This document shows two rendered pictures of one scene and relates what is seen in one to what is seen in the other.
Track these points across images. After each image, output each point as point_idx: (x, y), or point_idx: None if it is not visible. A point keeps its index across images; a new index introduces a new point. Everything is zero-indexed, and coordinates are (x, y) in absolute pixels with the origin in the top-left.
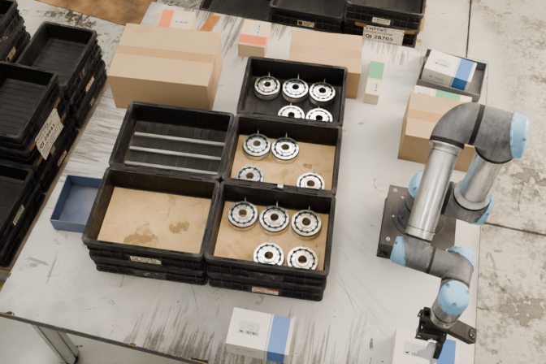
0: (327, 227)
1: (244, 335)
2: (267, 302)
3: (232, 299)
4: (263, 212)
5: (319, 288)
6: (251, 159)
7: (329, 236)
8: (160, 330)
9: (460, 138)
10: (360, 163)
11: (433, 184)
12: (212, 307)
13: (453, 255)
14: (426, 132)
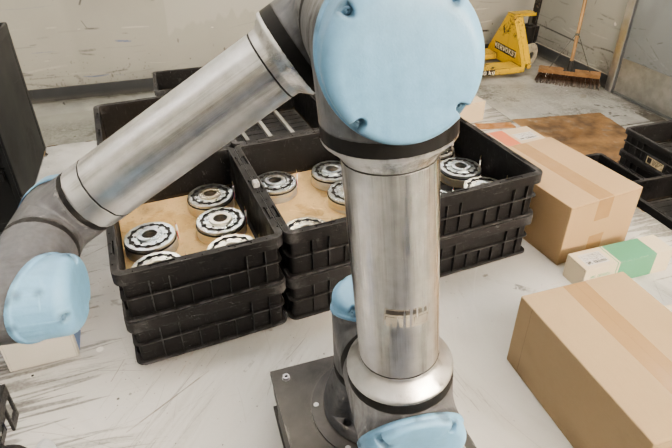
0: (245, 281)
1: None
2: (118, 311)
3: (111, 277)
4: (223, 209)
5: (124, 316)
6: (311, 182)
7: (193, 254)
8: None
9: (285, 10)
10: (444, 315)
11: (171, 90)
12: (92, 265)
13: (33, 252)
14: (565, 323)
